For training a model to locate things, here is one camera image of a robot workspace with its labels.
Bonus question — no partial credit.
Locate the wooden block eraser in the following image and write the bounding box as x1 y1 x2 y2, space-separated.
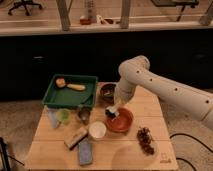
64 127 88 150

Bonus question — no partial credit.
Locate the black floor cable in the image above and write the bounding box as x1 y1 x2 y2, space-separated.
169 132 213 171

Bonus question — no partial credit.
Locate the clear plastic bag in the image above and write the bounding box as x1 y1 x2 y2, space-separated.
47 108 60 129

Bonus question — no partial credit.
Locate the white handled brush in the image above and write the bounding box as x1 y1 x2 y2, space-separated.
105 106 119 119

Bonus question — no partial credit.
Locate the dark grape bunch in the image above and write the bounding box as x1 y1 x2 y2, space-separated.
137 127 155 155

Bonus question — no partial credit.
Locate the green plastic tray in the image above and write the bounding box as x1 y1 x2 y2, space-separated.
43 74 98 109

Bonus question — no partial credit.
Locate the black office chair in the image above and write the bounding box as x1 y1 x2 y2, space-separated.
8 0 43 16

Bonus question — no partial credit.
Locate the white paper cup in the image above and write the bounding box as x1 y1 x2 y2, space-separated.
89 121 106 139

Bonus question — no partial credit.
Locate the small metal cup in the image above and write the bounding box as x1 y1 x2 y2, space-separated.
78 109 90 125

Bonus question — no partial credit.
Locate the red object on shelf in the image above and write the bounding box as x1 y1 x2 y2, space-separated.
79 16 92 25

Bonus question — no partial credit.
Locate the orange clay bowl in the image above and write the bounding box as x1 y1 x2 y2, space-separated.
105 107 133 133

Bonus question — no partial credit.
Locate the blue grey sponge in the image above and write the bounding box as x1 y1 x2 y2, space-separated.
78 138 93 166

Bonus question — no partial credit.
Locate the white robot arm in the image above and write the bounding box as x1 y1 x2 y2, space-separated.
114 55 213 131

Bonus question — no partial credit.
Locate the green plastic cup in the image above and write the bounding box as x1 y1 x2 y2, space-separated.
56 109 70 124

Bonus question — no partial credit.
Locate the dark brown bowl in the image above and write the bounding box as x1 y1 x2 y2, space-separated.
100 83 115 104

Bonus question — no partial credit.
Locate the black stand at left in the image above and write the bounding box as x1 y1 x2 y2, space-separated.
0 137 24 171

